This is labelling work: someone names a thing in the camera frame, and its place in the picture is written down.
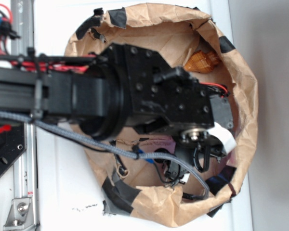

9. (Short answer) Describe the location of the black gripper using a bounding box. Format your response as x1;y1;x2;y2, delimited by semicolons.
153;67;236;172

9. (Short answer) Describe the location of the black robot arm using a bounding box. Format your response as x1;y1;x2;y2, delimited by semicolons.
0;44;236;171

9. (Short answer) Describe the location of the brown paper bag bin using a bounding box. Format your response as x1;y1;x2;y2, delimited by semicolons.
65;3;258;228

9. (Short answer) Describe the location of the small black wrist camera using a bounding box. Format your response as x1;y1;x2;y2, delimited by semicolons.
154;147;191;187

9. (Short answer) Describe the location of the aluminium extrusion rail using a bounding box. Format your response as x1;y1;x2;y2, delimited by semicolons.
10;0;39;231

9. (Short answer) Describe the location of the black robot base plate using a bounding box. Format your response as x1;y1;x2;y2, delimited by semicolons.
0;124;26;178

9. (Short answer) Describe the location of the metal corner bracket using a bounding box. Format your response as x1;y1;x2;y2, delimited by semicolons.
3;198;34;231

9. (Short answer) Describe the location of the red and black wire bundle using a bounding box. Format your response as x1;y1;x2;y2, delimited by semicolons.
0;3;97;73

